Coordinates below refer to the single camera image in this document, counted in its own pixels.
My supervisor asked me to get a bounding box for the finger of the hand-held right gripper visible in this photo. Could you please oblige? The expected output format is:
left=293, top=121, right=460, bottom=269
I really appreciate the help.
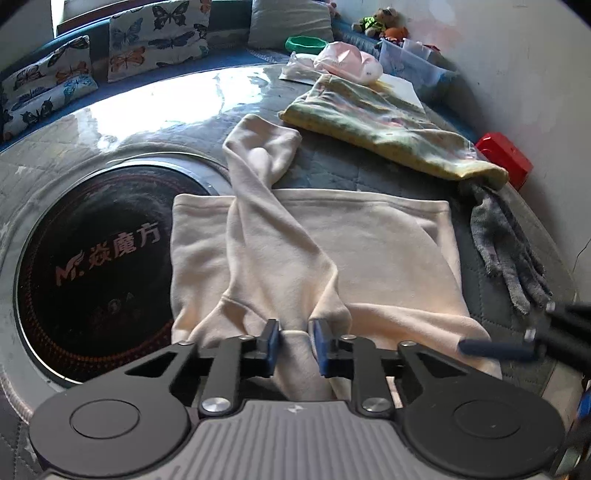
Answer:
left=457, top=338, right=591, bottom=371
left=525, top=301, right=591, bottom=346

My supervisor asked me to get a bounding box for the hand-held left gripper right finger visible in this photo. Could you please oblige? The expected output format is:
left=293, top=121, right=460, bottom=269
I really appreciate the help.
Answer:
left=308, top=318, right=468, bottom=419

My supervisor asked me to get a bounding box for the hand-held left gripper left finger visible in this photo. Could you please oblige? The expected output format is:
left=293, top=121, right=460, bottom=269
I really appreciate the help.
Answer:
left=124, top=318, right=281, bottom=419

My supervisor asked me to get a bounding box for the cream long-sleeve sweatshirt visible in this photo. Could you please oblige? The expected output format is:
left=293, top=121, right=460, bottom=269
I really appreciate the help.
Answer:
left=170, top=113, right=503, bottom=402

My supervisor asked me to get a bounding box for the grey knitted glove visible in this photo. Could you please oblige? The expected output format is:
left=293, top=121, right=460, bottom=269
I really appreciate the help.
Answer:
left=470, top=182, right=554, bottom=315

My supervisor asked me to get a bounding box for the red box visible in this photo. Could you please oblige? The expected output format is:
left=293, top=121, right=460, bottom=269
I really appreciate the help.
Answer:
left=475, top=132, right=534, bottom=191

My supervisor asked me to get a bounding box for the grey quilted table cover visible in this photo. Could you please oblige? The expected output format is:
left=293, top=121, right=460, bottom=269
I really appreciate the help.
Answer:
left=0, top=60, right=591, bottom=480

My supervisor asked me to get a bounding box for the round black induction cooker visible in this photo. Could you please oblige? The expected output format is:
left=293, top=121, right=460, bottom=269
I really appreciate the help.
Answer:
left=13, top=159, right=228, bottom=387

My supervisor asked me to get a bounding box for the yellow green floral cloth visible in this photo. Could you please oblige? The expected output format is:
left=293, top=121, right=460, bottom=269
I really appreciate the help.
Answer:
left=281, top=74, right=509, bottom=189

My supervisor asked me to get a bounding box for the white paper sheet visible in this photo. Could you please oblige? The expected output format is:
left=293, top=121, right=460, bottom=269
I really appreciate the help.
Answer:
left=379, top=74, right=426, bottom=112

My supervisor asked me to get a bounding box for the pink plastic bag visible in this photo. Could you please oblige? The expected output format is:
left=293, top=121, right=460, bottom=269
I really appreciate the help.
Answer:
left=281, top=41, right=384, bottom=85

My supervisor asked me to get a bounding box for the clear plastic container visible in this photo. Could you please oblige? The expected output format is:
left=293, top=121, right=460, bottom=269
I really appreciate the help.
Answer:
left=379, top=38, right=455, bottom=89

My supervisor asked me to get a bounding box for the green bowl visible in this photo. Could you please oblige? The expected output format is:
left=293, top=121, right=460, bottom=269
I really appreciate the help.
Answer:
left=285, top=36, right=328, bottom=54

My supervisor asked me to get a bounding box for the grey cushion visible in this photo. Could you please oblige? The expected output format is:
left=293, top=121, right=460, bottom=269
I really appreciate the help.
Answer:
left=248, top=0, right=335, bottom=51

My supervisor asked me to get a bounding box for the teddy bear toy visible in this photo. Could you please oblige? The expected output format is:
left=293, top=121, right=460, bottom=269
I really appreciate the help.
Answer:
left=352, top=7, right=400, bottom=38

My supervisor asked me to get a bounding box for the large butterfly print cushion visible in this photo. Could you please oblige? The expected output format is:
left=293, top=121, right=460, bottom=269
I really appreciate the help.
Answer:
left=108, top=0, right=212, bottom=83

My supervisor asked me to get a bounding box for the blue sofa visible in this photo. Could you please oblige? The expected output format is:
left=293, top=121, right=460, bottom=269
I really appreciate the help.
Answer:
left=0, top=0, right=481, bottom=154

